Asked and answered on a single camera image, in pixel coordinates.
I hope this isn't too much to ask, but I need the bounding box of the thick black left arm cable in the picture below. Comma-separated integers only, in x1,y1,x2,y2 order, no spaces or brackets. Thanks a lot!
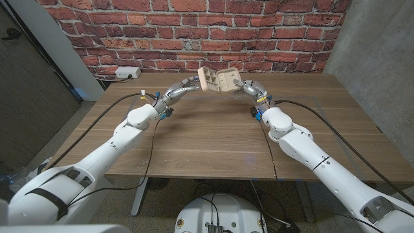
45,93,158,171

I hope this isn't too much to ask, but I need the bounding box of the beige clamshell food container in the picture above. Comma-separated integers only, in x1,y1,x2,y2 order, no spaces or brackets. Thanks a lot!
197,66,243,94

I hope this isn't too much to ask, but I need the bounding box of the white power strip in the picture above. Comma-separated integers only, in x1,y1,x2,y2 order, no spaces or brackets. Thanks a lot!
114,66,142,79

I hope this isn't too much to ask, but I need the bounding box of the dark grey wall panel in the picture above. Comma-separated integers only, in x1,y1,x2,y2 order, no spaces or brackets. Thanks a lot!
0,6,82,172

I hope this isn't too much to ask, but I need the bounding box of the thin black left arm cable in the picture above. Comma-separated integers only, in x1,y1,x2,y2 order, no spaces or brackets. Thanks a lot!
66,118,162,208

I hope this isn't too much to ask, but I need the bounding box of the black power strip cord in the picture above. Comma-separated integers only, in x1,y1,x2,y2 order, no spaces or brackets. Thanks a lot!
96,74,133,82

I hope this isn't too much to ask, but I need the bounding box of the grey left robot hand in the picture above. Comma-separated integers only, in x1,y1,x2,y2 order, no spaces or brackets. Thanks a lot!
154,76,203,115

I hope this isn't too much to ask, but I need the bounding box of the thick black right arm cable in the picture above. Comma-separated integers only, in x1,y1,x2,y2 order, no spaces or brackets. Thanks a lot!
274,99,414,206

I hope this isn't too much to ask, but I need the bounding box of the red brick print backdrop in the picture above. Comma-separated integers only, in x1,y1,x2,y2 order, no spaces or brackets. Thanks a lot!
35,0,353,80

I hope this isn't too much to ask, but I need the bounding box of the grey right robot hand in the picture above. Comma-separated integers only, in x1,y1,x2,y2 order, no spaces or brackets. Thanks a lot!
232,79,274,114

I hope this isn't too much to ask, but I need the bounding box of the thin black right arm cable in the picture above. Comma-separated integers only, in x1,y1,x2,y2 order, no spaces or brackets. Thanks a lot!
258,119,279,181

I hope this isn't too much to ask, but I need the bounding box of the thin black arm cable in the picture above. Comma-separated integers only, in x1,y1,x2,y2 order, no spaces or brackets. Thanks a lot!
66,118,162,208
258,119,279,181

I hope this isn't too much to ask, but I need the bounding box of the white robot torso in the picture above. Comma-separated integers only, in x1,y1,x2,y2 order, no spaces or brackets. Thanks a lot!
174,193,268,233

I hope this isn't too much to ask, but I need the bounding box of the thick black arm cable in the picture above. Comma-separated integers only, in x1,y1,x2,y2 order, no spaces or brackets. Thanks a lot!
274,99,414,206
45,93,158,171

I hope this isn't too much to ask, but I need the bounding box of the black floor cable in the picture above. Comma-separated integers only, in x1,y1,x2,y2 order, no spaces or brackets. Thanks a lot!
248,179,301,233

